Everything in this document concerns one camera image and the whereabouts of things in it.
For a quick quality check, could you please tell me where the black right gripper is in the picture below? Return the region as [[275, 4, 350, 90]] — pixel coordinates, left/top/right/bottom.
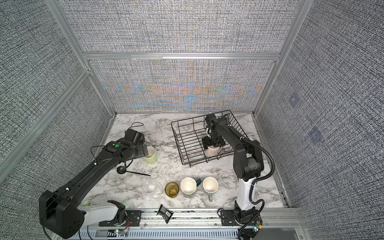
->
[[202, 133, 225, 149]]

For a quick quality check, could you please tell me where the pink ceramic mug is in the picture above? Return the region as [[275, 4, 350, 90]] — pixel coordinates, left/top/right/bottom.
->
[[205, 146, 221, 158]]

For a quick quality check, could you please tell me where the light green ceramic mug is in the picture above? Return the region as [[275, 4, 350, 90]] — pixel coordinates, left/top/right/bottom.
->
[[143, 147, 158, 165]]

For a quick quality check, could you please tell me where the clear glass cup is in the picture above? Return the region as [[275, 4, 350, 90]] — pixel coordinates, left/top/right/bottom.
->
[[142, 179, 157, 193]]

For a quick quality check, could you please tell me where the teal mug white inside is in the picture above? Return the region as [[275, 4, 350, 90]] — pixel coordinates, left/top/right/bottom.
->
[[180, 177, 202, 198]]

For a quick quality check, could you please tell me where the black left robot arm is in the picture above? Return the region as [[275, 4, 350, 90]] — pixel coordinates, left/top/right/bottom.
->
[[39, 129, 149, 239]]

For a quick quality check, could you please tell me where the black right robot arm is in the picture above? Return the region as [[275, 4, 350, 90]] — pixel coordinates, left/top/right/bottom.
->
[[205, 114, 264, 225]]

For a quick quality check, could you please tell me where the black measuring spoon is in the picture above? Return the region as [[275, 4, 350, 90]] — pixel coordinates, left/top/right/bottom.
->
[[117, 166, 151, 177]]

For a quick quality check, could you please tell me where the amber glass cup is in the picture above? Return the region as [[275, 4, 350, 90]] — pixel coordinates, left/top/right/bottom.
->
[[165, 182, 180, 198]]

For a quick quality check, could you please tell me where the small black packet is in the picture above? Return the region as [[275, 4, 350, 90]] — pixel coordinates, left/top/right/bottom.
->
[[157, 205, 174, 224]]

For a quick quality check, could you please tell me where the black wire dish rack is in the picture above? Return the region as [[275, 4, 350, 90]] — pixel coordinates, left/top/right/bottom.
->
[[171, 115, 234, 167]]

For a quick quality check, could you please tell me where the cream mug grey handle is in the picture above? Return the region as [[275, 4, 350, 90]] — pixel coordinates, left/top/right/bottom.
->
[[203, 177, 219, 202]]

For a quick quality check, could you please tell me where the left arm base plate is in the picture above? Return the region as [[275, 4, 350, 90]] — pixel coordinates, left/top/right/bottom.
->
[[99, 210, 142, 227]]

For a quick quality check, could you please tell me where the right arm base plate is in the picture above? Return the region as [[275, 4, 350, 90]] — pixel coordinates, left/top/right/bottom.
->
[[217, 209, 252, 227]]

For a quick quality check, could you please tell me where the aluminium front rail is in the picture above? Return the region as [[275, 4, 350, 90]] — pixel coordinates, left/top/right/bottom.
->
[[71, 208, 311, 240]]

